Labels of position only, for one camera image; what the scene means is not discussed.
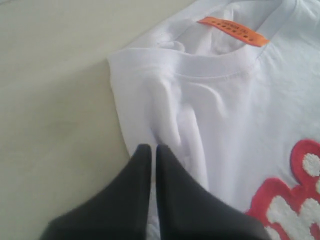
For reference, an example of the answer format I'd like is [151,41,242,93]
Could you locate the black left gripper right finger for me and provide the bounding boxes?
[155,145,267,240]

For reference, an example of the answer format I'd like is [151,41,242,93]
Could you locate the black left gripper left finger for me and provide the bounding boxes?
[40,144,152,240]

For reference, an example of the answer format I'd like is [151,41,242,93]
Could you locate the white t-shirt red print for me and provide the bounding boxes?
[107,0,320,240]

